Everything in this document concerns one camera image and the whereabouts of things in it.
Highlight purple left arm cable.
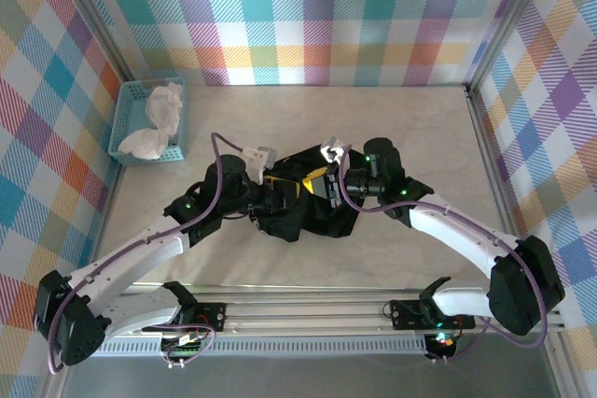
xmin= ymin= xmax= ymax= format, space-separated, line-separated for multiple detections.
xmin=46 ymin=131 xmax=248 ymax=375

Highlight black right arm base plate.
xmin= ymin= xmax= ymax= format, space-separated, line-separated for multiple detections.
xmin=389 ymin=297 xmax=477 ymax=332

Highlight aluminium frame post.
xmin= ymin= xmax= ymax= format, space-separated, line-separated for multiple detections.
xmin=49 ymin=0 xmax=151 ymax=108
xmin=463 ymin=0 xmax=561 ymax=97

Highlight aluminium mounting rail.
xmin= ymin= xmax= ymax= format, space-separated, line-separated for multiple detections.
xmin=49 ymin=281 xmax=568 ymax=339

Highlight crumpled white cloth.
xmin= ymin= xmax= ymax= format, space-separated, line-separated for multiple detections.
xmin=117 ymin=81 xmax=184 ymax=161

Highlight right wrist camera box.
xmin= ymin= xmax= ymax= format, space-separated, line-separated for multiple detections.
xmin=320 ymin=136 xmax=354 ymax=165

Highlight aluminium table side rail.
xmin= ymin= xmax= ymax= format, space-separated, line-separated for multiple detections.
xmin=465 ymin=85 xmax=542 ymax=296
xmin=81 ymin=89 xmax=151 ymax=301

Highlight grey slotted cable duct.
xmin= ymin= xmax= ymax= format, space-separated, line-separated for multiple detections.
xmin=95 ymin=339 xmax=429 ymax=358

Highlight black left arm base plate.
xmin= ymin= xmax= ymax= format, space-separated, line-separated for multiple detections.
xmin=184 ymin=302 xmax=229 ymax=335

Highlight aluminium frame leg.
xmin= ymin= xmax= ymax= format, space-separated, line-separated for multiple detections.
xmin=41 ymin=363 xmax=71 ymax=398
xmin=540 ymin=333 xmax=575 ymax=398

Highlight black t-shirt with floral print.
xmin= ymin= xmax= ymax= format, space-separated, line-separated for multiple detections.
xmin=186 ymin=145 xmax=369 ymax=243

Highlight blue plastic basket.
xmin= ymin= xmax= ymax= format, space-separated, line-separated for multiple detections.
xmin=107 ymin=76 xmax=187 ymax=167

